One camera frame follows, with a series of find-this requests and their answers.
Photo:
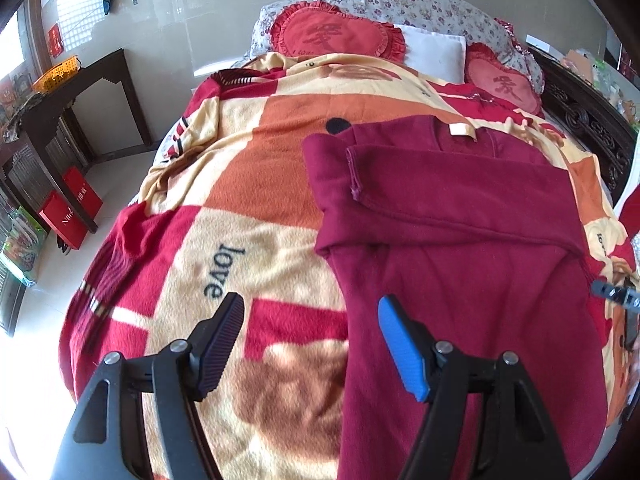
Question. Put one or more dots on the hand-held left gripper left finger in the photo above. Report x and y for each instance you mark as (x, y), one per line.
(222, 340)

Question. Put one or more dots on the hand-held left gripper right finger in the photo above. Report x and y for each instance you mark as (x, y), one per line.
(400, 350)

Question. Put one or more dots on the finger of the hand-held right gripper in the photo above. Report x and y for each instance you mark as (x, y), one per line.
(612, 294)

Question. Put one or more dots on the maroon sweater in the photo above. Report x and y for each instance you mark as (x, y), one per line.
(450, 260)

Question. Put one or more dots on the red orange printed blanket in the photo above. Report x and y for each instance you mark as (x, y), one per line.
(250, 185)

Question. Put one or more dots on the carved dark wooden headboard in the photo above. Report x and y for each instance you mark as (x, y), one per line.
(585, 115)

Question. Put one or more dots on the red gift boxes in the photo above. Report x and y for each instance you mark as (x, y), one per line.
(60, 220)

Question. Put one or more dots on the red paper bag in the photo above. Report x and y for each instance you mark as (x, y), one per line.
(82, 192)

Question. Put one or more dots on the pile of assorted packets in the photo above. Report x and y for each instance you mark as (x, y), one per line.
(605, 80)

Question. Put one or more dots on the green plastic bag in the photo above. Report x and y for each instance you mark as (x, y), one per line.
(20, 245)

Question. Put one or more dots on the small red heart pillow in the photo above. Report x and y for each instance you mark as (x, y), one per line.
(500, 82)

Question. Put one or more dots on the dark wooden table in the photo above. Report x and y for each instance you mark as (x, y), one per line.
(100, 70)

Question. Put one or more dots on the white pillow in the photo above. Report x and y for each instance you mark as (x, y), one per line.
(435, 50)

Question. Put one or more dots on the small floral pillow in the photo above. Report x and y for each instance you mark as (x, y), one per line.
(260, 30)

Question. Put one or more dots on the orange plastic basket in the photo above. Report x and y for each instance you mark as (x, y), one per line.
(55, 75)

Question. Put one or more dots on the large red heart pillow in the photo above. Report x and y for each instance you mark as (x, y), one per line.
(325, 32)

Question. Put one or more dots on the large floral pillow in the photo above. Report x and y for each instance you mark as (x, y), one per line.
(425, 5)

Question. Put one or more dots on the red wall poster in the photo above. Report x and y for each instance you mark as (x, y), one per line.
(55, 40)

